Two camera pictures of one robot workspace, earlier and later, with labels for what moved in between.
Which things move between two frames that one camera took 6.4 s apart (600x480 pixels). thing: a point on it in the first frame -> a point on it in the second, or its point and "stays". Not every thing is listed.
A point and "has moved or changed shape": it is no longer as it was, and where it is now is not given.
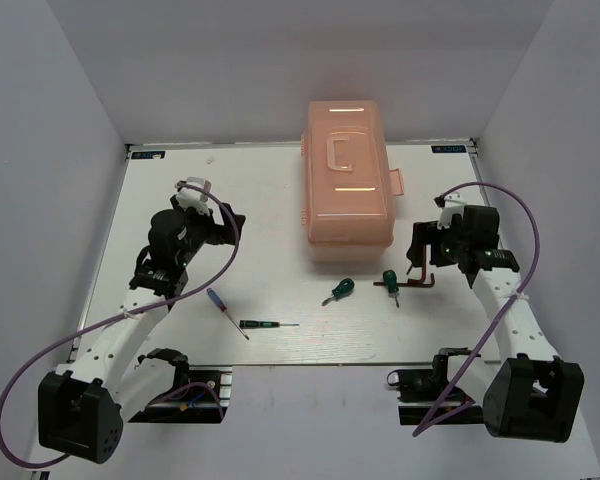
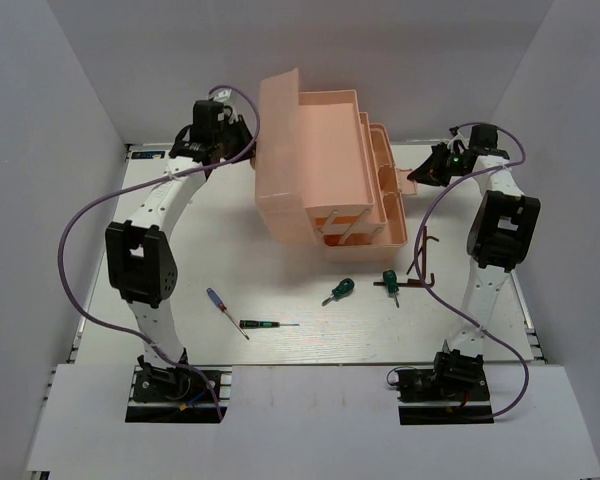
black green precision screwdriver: [253, 324] stays
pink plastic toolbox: [348, 213] has moved or changed shape
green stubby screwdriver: [343, 288] stays
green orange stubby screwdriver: [390, 279] stays
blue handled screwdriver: [222, 307] stays
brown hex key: [411, 284] stays
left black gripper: [220, 233] -> [241, 128]
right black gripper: [427, 233] -> [432, 171]
